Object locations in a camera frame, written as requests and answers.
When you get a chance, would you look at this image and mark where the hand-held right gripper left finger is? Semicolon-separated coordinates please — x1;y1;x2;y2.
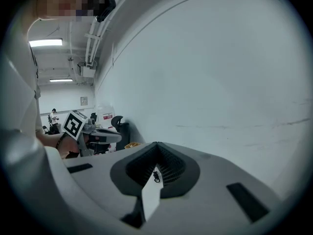
62;142;157;229

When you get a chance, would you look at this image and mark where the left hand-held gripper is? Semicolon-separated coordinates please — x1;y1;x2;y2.
62;109;122;158

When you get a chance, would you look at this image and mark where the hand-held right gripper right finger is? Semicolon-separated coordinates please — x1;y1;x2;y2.
144;142;283;235

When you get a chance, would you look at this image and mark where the person's left forearm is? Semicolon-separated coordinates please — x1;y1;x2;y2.
36;133;62;151

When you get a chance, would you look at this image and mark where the person's left hand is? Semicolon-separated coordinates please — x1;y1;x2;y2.
59;138;82;160

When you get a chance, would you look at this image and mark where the black office chair with headrest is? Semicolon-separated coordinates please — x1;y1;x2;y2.
111;115;131;152

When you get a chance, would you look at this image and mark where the white box with red label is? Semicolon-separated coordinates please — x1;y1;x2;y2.
97;105;116;128

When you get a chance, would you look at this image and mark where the yellow woven tissue basket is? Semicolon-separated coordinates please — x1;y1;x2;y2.
124;141;142;150

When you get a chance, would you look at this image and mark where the white table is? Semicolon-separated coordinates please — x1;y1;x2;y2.
141;164;164;223

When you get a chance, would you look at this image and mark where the white ceiling junction box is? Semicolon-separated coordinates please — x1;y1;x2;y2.
79;62;96;79

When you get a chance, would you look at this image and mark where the white ceiling pipe bundle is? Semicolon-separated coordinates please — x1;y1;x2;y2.
85;0;128;67

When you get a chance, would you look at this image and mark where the person's beige shirt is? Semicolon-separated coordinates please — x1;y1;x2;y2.
2;16;42;137

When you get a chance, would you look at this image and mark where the person's head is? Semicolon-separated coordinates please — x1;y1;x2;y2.
36;0;98;21

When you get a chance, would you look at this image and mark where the dark braided bracelet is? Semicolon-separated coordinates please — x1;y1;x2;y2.
55;132;69;149

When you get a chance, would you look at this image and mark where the black head-mounted camera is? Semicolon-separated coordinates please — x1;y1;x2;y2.
95;0;117;23

